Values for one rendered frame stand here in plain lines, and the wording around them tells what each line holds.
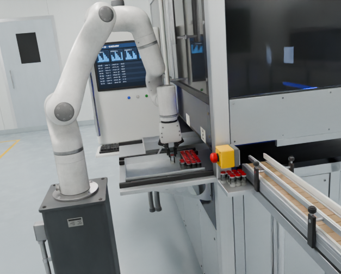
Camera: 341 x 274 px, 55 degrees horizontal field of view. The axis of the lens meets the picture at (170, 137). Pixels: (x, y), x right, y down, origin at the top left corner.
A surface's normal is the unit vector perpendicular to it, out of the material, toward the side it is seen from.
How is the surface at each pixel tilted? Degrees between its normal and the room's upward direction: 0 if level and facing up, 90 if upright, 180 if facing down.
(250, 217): 90
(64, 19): 90
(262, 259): 90
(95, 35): 120
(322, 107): 90
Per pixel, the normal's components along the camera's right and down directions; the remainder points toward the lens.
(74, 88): 0.58, -0.17
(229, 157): 0.15, 0.26
